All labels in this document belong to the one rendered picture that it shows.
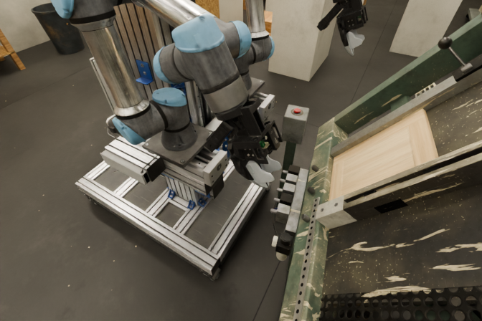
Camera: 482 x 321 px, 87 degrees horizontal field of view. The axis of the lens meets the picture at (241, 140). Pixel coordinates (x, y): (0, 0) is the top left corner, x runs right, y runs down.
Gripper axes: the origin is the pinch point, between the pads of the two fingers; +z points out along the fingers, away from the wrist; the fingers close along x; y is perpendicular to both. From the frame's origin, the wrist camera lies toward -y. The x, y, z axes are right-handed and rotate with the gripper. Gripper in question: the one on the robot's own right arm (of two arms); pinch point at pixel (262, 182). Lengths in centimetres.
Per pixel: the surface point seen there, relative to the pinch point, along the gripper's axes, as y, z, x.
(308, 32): -95, 28, 272
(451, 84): 33, 15, 65
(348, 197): 5.5, 33.0, 27.4
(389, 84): 12, 22, 86
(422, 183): 26.4, 22.7, 25.8
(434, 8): 17, 81, 423
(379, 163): 12, 33, 45
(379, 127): 10, 29, 61
